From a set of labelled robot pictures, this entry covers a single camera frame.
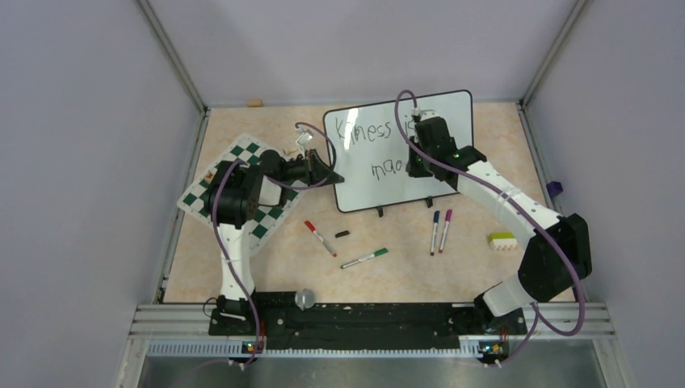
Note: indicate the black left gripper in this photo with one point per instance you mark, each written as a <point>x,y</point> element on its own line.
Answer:
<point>317,171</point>

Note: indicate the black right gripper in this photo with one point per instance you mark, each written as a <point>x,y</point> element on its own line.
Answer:
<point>414,170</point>

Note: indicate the white whiteboard black frame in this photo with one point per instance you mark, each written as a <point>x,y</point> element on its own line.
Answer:
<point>372,156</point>

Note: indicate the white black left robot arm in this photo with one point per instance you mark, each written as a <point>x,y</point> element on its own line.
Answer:
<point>235,301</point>

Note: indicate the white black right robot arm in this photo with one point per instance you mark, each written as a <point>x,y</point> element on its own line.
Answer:
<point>557,248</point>

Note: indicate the blue capped marker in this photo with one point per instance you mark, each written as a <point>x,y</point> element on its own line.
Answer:
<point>435,226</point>

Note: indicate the red capped marker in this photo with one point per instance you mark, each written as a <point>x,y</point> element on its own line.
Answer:
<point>325,244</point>

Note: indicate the pink capped marker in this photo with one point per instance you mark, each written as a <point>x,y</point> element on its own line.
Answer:
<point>444,235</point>

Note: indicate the green white chess mat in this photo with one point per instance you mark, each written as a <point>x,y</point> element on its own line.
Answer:
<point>233,194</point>

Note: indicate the green capped marker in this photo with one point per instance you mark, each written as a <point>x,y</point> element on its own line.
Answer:
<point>365,258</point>

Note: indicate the small wooden block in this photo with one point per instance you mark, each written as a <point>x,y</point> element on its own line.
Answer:
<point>254,103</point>

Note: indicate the green white toy brick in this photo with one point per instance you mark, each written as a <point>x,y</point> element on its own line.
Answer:
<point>502,241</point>

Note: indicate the purple block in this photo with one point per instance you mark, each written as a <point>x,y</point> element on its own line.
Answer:
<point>554,189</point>

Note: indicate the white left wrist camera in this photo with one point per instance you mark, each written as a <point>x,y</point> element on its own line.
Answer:
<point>305,137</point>

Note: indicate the aluminium frame rail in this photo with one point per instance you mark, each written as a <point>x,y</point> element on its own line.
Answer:
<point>182,330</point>

